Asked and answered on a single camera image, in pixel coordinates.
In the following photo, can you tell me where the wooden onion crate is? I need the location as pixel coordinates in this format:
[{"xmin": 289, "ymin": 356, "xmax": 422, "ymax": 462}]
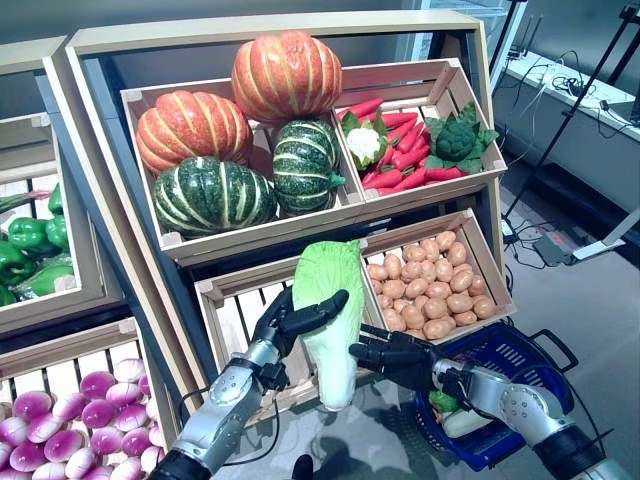
[{"xmin": 0, "ymin": 317, "xmax": 174, "ymax": 480}]

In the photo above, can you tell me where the bright green round pepper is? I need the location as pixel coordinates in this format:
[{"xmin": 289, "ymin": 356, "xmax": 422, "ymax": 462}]
[{"xmin": 428, "ymin": 389, "xmax": 459, "ymax": 414}]

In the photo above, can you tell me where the green broccoli with leaves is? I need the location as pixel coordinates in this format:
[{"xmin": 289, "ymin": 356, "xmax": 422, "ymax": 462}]
[{"xmin": 423, "ymin": 102, "xmax": 500, "ymax": 175}]

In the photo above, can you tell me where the wooden carrot crate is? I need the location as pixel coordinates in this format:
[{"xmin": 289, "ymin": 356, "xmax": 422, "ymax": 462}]
[{"xmin": 332, "ymin": 58, "xmax": 509, "ymax": 214}]

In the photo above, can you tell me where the green striped pumpkin with stem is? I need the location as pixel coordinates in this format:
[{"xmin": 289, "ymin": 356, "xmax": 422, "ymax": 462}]
[{"xmin": 272, "ymin": 119, "xmax": 347, "ymax": 217}]

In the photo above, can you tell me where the wooden cabbage crate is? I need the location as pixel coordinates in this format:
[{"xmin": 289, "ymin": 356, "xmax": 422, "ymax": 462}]
[{"xmin": 193, "ymin": 249, "xmax": 386, "ymax": 426}]

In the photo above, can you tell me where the grey power adapter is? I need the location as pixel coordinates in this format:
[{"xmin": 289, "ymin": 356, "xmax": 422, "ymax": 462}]
[{"xmin": 532, "ymin": 232, "xmax": 576, "ymax": 266}]

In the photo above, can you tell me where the purple white onion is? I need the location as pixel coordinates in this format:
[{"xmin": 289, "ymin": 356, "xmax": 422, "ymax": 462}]
[
  {"xmin": 81, "ymin": 398, "xmax": 119, "ymax": 429},
  {"xmin": 79, "ymin": 370, "xmax": 117, "ymax": 399},
  {"xmin": 104, "ymin": 382, "xmax": 141, "ymax": 409},
  {"xmin": 52, "ymin": 392, "xmax": 90, "ymax": 421},
  {"xmin": 113, "ymin": 403, "xmax": 150, "ymax": 432}
]

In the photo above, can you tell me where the wooden dark display stand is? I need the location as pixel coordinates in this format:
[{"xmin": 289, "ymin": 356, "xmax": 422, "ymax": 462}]
[
  {"xmin": 0, "ymin": 35, "xmax": 174, "ymax": 480},
  {"xmin": 64, "ymin": 9, "xmax": 507, "ymax": 441}
]

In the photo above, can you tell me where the wooden potato crate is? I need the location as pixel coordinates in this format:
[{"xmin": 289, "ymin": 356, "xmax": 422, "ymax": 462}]
[{"xmin": 359, "ymin": 208, "xmax": 517, "ymax": 347}]

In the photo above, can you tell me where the black tripod stand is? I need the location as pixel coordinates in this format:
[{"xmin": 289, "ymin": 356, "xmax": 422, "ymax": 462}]
[{"xmin": 502, "ymin": 4, "xmax": 640, "ymax": 224}]

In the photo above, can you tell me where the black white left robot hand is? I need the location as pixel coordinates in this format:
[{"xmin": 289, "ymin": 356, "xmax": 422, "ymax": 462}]
[{"xmin": 249, "ymin": 285, "xmax": 350, "ymax": 359}]

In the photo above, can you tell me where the blue plastic shopping basket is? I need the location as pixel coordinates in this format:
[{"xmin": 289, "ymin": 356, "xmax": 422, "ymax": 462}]
[{"xmin": 409, "ymin": 322, "xmax": 580, "ymax": 474}]

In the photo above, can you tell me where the white office desk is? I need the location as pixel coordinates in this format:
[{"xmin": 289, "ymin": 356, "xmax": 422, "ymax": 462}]
[{"xmin": 502, "ymin": 49, "xmax": 640, "ymax": 261}]

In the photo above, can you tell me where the black router with antennas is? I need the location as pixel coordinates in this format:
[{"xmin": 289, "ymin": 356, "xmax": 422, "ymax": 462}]
[{"xmin": 507, "ymin": 14, "xmax": 544, "ymax": 59}]

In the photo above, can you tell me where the green white napa cabbage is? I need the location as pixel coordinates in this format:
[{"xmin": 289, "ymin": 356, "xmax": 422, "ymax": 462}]
[
  {"xmin": 442, "ymin": 407, "xmax": 494, "ymax": 440},
  {"xmin": 292, "ymin": 239, "xmax": 365, "ymax": 412}
]

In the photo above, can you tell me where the wooden pumpkin crate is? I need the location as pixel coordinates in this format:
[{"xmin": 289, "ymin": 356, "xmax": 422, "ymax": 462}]
[{"xmin": 121, "ymin": 77, "xmax": 369, "ymax": 261}]

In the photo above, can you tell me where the dark green striped pumpkin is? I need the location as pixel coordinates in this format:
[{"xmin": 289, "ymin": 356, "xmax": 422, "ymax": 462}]
[{"xmin": 153, "ymin": 155, "xmax": 279, "ymax": 239}]

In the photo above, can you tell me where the orange striped pumpkin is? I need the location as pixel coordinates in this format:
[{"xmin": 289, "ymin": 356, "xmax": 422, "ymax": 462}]
[
  {"xmin": 231, "ymin": 29, "xmax": 344, "ymax": 124},
  {"xmin": 135, "ymin": 89, "xmax": 255, "ymax": 176}
]

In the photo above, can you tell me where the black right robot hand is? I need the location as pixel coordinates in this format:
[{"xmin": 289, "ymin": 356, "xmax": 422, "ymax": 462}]
[{"xmin": 348, "ymin": 323, "xmax": 444, "ymax": 394}]

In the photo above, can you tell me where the white cauliflower with leaves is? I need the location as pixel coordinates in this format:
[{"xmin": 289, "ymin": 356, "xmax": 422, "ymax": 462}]
[{"xmin": 341, "ymin": 110, "xmax": 390, "ymax": 171}]

